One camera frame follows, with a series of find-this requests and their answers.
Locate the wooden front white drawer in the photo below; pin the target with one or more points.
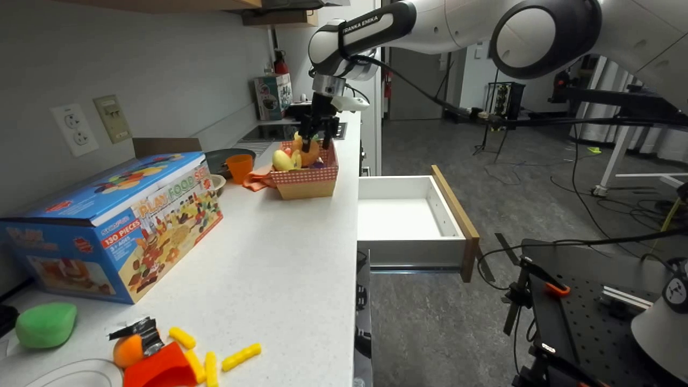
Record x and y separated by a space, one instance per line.
416 223

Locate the yellow plushie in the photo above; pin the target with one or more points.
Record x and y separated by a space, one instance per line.
282 162

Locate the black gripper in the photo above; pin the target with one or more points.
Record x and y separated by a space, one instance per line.
319 117

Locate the dark bowl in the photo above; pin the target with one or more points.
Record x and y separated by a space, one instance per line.
217 160

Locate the yellow toy fry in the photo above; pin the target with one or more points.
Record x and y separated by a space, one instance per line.
240 358

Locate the beige wall switch plate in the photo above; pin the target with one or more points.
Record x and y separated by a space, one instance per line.
113 118

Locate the orange toy ball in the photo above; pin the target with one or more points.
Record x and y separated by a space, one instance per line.
128 350

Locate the white round plate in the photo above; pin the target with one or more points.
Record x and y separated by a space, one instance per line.
86 373

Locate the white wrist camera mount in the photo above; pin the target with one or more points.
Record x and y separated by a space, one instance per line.
346 93

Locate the white wall outlet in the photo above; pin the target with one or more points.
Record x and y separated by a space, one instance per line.
75 129

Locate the blue toy food box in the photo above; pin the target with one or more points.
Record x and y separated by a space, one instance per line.
121 232

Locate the checkered wicker basket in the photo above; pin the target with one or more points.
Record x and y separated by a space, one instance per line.
312 182

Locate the orange toy cup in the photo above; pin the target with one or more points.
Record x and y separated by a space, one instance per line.
240 169

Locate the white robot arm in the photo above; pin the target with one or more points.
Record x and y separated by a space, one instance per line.
525 40

